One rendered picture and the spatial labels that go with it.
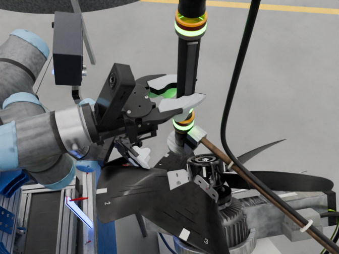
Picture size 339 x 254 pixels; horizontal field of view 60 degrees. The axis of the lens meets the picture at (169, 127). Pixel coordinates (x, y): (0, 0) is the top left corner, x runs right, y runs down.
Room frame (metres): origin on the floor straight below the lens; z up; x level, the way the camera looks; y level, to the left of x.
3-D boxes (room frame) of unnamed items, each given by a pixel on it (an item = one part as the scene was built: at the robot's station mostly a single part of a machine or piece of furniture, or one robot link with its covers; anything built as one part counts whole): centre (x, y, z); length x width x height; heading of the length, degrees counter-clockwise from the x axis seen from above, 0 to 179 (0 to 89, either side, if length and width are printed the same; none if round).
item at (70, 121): (0.26, 0.16, 1.64); 0.08 x 0.05 x 0.08; 20
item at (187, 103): (0.30, -0.02, 1.64); 0.09 x 0.03 x 0.06; 101
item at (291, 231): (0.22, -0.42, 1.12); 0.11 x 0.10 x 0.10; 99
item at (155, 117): (0.29, 0.02, 1.66); 0.09 x 0.05 x 0.02; 101
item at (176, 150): (0.33, -0.04, 1.50); 0.09 x 0.07 x 0.10; 44
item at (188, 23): (0.33, -0.03, 1.80); 0.04 x 0.04 x 0.03
